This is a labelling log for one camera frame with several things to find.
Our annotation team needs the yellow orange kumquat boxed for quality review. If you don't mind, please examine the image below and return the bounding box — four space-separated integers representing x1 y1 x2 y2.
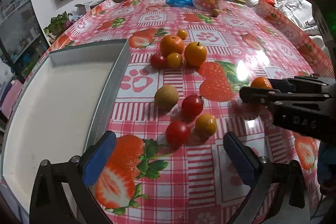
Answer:
194 113 217 139

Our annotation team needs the large orange mandarin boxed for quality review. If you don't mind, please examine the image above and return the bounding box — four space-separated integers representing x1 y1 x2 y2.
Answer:
159 35 185 57

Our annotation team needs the red cherry tomato middle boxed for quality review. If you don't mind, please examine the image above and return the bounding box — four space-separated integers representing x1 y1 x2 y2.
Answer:
181 95 204 120

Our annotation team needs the orange with stem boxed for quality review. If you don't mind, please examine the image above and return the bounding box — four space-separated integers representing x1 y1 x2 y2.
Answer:
184 42 207 67

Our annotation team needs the strawberry pattern tablecloth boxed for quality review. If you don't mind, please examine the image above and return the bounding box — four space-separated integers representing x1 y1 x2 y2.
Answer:
51 0 321 223

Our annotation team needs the red cherry tomato near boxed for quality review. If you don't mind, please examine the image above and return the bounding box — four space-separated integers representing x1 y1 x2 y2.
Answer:
165 121 191 150

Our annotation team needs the brown fruit near bowl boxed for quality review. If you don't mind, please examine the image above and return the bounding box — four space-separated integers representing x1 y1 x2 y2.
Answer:
211 9 220 18

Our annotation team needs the yellow cherry tomato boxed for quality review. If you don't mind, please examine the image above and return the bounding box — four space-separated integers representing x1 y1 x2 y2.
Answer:
167 53 183 69

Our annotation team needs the small yellow kumquat far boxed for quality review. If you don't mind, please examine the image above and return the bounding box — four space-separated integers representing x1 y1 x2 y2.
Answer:
177 29 188 40

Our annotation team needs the grey white tray box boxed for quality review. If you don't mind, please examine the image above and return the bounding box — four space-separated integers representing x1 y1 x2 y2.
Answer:
1 39 130 216

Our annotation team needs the glass fruit bowl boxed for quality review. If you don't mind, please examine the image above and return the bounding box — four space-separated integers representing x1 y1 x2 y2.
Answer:
192 0 224 11

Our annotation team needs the pink plastic stool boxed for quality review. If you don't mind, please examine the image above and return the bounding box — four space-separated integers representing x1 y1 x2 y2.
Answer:
1 79 23 119

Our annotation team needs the blue plastic bag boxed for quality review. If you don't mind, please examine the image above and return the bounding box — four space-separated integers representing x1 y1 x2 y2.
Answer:
166 0 193 7

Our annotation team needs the glass display cabinet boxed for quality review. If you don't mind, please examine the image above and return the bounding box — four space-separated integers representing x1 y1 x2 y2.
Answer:
1 0 49 79

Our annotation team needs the green potted plant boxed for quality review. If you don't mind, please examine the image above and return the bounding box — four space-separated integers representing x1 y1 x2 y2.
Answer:
43 11 75 40

